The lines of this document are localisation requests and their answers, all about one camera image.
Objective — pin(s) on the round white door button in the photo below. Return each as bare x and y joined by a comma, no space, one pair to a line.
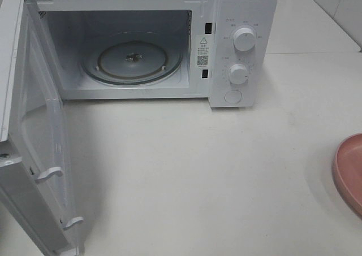
233,96

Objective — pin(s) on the white timer knob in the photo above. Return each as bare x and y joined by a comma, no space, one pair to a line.
238,74

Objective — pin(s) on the white microwave door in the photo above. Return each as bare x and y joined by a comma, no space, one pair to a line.
36,183

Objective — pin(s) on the pink round plate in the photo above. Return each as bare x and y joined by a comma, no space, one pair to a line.
347,171

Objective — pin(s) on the glass microwave turntable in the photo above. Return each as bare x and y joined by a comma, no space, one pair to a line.
132,58

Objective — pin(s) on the white microwave oven body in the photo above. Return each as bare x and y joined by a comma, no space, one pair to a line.
205,26

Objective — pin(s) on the upper white power knob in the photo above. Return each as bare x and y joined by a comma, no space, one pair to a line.
244,38

